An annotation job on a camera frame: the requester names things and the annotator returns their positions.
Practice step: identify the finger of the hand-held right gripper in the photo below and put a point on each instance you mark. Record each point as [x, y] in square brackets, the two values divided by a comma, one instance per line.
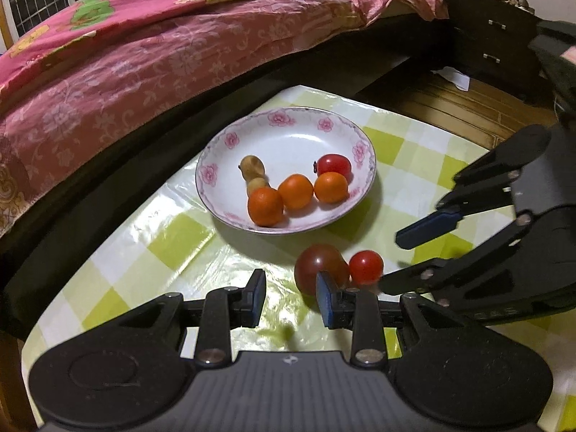
[427, 229]
[405, 281]

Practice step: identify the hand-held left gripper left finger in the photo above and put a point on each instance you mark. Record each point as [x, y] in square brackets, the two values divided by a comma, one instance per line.
[257, 299]

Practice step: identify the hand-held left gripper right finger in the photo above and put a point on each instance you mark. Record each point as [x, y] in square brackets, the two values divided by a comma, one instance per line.
[325, 301]

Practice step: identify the large dark red tomato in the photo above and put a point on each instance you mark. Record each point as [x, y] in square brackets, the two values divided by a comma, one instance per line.
[312, 261]

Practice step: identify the small round cherry tomato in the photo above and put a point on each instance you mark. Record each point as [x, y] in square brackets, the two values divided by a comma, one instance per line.
[365, 266]

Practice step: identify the small orange tangerine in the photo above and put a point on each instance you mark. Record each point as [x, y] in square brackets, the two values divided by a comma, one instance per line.
[331, 187]
[295, 191]
[265, 207]

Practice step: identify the oval red tomato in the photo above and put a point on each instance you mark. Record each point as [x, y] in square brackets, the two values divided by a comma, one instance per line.
[335, 165]

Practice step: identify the brown longan with stem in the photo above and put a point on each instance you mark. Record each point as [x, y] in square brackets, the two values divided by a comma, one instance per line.
[252, 167]

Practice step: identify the white plate with pink flowers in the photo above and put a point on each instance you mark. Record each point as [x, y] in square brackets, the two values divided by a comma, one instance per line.
[288, 144]

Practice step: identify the green checked plastic tablecloth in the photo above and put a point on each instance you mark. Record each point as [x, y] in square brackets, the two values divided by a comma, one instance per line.
[148, 252]

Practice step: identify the white paper scrap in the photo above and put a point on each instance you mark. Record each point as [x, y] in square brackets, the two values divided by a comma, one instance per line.
[452, 77]

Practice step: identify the dark dresser with drawers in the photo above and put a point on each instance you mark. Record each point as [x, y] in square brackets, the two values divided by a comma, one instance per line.
[486, 36]

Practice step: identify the pink floral bedsheet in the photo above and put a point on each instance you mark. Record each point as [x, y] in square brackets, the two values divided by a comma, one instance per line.
[135, 81]

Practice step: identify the pink and cream quilt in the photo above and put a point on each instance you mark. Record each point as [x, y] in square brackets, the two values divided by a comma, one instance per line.
[135, 0]

